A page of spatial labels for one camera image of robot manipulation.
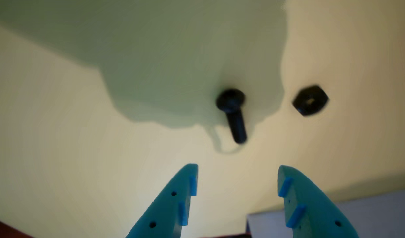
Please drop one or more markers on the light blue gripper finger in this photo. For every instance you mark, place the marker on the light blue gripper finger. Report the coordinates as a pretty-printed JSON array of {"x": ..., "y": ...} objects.
[
  {"x": 316, "y": 215},
  {"x": 166, "y": 211}
]

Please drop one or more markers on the black button head bolt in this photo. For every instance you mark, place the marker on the black button head bolt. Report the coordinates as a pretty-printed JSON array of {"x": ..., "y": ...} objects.
[{"x": 237, "y": 125}]

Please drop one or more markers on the yellow paper mat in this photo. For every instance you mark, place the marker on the yellow paper mat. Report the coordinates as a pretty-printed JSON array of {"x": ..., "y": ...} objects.
[{"x": 90, "y": 148}]

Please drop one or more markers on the steel hex nut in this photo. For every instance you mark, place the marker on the steel hex nut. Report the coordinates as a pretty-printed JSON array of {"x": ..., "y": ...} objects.
[{"x": 300, "y": 104}]

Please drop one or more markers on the white corrugated board enclosure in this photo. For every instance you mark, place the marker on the white corrugated board enclosure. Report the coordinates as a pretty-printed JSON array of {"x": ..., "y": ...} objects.
[{"x": 381, "y": 215}]

